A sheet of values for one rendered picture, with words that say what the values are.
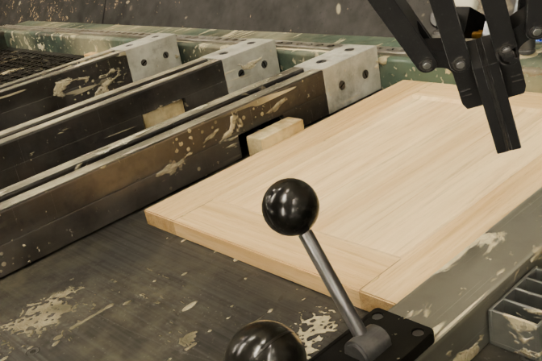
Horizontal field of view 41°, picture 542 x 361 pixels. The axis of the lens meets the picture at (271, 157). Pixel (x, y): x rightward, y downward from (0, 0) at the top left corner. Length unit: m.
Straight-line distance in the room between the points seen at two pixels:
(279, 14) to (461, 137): 1.86
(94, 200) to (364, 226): 0.31
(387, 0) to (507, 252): 0.26
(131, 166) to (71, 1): 3.18
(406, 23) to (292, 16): 2.23
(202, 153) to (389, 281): 0.38
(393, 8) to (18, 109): 1.03
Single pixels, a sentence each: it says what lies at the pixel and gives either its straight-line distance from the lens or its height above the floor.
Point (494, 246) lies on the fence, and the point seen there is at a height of 1.25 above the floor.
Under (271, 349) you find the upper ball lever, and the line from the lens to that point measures 0.32.
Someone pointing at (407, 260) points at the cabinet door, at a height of 1.26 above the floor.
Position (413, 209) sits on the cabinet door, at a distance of 0.72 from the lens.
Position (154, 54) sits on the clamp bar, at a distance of 1.50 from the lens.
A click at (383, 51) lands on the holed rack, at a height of 0.89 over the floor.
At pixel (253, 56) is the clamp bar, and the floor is 0.96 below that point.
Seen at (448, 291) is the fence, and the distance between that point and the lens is 0.55.
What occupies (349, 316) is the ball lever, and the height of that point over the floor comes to 1.41.
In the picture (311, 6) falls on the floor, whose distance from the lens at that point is 2.58.
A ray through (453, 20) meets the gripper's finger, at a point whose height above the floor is 1.45.
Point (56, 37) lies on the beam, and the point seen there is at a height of 0.90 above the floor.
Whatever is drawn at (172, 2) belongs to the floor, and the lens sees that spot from 3.23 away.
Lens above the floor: 1.78
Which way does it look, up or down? 44 degrees down
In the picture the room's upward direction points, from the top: 78 degrees counter-clockwise
